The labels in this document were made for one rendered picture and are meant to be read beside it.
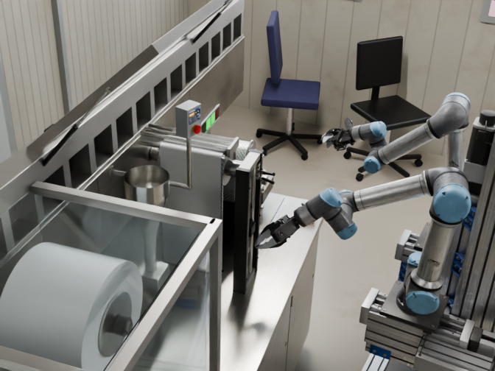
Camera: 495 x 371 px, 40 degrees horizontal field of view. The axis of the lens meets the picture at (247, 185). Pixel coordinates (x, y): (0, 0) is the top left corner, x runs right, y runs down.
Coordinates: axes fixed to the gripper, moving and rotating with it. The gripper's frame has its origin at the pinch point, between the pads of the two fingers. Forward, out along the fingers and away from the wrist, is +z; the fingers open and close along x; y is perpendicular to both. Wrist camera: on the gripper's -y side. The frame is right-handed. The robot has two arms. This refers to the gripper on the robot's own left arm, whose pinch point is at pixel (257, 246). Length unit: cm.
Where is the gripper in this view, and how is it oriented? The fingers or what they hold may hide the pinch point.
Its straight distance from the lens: 249.9
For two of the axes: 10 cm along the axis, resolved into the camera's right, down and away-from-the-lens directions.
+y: 3.1, -2.2, 9.3
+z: -7.6, 5.2, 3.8
